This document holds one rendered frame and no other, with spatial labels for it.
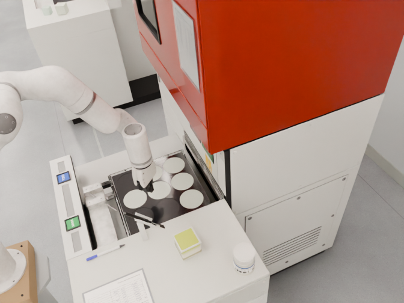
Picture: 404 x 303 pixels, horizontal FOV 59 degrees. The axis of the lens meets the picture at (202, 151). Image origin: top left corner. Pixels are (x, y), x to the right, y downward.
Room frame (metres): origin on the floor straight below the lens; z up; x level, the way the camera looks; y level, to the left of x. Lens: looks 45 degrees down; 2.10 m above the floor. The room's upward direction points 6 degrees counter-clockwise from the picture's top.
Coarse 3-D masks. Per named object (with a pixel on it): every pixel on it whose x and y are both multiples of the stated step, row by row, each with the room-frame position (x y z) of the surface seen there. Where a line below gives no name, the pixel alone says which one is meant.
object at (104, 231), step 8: (104, 192) 1.06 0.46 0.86; (96, 208) 0.96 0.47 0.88; (104, 208) 0.95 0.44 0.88; (96, 216) 0.91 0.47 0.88; (104, 216) 0.91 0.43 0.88; (96, 224) 0.87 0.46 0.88; (104, 224) 0.87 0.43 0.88; (112, 224) 0.86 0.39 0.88; (96, 232) 0.83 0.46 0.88; (104, 232) 0.83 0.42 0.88; (112, 232) 0.83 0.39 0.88; (96, 240) 0.80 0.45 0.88; (104, 240) 0.79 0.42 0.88; (112, 240) 0.79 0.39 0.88
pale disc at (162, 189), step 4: (156, 184) 1.04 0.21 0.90; (160, 184) 1.04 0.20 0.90; (164, 184) 1.03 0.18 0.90; (168, 184) 1.03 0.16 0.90; (156, 188) 1.01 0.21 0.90; (160, 188) 1.01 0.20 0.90; (164, 188) 1.01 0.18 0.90; (168, 188) 1.01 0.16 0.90; (148, 192) 1.00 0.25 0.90; (152, 192) 0.99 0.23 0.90; (156, 192) 0.99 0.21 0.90; (160, 192) 0.99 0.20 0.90; (164, 192) 0.99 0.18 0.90; (168, 192) 0.98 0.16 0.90; (152, 196) 0.97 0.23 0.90; (156, 196) 0.97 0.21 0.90; (160, 196) 0.97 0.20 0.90; (164, 196) 0.97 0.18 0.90
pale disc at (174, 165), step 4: (168, 160) 1.18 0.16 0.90; (172, 160) 1.18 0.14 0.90; (176, 160) 1.17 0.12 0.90; (180, 160) 1.17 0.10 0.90; (164, 164) 1.15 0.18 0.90; (168, 164) 1.15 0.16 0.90; (172, 164) 1.15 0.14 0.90; (176, 164) 1.15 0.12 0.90; (180, 164) 1.14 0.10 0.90; (184, 164) 1.14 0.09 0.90; (164, 168) 1.13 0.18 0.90; (168, 168) 1.12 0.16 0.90; (172, 168) 1.12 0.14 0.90; (176, 168) 1.12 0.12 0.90; (180, 168) 1.12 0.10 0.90; (168, 172) 1.10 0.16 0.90; (172, 172) 1.10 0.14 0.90; (176, 172) 1.10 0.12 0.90
